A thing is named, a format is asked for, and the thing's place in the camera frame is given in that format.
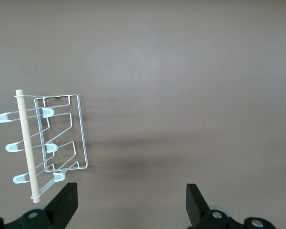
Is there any white wire cup rack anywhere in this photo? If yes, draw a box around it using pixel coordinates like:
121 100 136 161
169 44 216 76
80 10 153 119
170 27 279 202
0 89 90 204

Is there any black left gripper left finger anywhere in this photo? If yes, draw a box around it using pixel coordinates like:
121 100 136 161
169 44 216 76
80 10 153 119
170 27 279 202
0 182 79 229

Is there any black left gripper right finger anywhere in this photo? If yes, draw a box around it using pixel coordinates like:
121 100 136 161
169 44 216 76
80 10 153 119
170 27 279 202
186 183 276 229

